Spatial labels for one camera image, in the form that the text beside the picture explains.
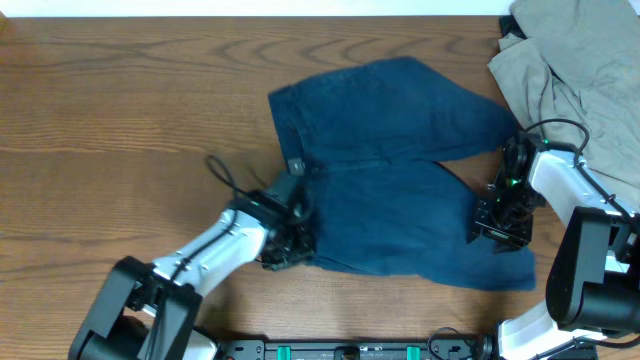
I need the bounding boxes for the dark blue shorts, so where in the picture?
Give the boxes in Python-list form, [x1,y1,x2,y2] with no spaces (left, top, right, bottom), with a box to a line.
[268,57,536,291]

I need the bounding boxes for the beige grey garment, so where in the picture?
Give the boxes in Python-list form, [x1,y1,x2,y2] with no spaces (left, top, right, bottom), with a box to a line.
[488,0,639,208]

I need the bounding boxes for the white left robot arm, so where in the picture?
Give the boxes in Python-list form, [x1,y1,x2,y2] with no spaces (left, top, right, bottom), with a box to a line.
[68,193,314,359]

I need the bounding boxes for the black garment under beige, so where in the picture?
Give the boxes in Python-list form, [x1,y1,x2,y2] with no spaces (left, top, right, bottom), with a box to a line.
[498,15,526,39]

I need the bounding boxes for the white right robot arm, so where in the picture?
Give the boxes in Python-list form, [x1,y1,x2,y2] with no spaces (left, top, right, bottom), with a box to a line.
[470,132,639,359]

